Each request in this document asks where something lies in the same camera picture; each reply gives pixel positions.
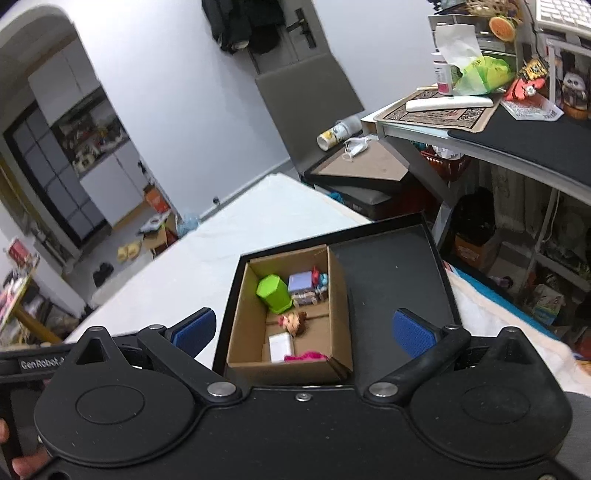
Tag patterned brown desk mat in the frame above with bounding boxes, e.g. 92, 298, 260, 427
373, 89, 504, 135

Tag red plastic basket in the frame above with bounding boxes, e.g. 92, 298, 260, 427
420, 150, 470, 182

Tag green plastic bag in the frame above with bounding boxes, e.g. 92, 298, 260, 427
454, 55, 516, 96

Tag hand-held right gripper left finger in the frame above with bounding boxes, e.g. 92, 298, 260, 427
74, 307, 242, 402

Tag white keyboard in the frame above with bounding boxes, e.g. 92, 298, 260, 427
535, 0, 591, 36

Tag small white box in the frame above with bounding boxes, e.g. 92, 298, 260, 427
269, 333, 296, 363

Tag white face mask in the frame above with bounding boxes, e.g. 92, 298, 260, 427
342, 137, 370, 161

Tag green hexagonal plastic cup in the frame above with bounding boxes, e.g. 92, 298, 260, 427
257, 274, 295, 313

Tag person's left hand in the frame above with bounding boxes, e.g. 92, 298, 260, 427
0, 418, 54, 480

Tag black stool cushion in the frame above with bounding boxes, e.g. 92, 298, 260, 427
341, 187, 394, 220

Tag orange printed cardboard box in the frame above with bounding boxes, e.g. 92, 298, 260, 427
454, 233, 502, 271

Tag brown cardboard box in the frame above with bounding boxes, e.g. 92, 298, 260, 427
225, 244, 355, 385

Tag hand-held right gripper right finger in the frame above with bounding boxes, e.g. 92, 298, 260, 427
365, 308, 536, 403

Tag white yellow-print paper cup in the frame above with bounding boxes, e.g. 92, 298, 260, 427
317, 121, 348, 151

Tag long white remote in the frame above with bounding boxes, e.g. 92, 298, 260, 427
405, 95, 494, 113

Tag black-framed glass sliding door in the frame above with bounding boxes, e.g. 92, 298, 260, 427
4, 103, 112, 246

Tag owl figurine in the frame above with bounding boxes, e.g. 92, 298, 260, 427
560, 71, 591, 121

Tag grey desktop drawer organizer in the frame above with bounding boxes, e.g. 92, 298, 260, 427
427, 11, 519, 56

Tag black hanging jacket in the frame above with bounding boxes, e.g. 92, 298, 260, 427
201, 0, 285, 54

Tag white tissue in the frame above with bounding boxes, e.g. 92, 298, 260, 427
435, 24, 484, 71

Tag grey metal desk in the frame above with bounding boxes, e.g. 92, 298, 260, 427
360, 88, 591, 296

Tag black desk mat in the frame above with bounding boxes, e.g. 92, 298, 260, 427
448, 99, 591, 186

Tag grey door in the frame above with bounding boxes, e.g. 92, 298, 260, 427
244, 0, 339, 75

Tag white cabinet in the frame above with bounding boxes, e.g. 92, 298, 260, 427
28, 39, 154, 228

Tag small open cardboard box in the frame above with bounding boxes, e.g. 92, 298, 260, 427
142, 224, 179, 257

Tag black-framed brown board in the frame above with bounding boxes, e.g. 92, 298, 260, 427
303, 138, 412, 195

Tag white pink-label bottle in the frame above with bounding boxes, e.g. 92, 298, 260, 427
431, 52, 456, 97

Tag black shallow tray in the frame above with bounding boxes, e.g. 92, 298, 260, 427
212, 211, 463, 386

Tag lavender toy house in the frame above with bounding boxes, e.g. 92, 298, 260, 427
287, 267, 329, 306

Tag cyan cloth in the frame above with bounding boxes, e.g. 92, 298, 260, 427
444, 261, 548, 331

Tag white printed paper slip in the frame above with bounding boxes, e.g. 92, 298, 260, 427
501, 99, 564, 122

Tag black bag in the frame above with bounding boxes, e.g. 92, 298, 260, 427
450, 186, 498, 246

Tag small brown-haired doll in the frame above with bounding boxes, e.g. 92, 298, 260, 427
278, 311, 309, 338

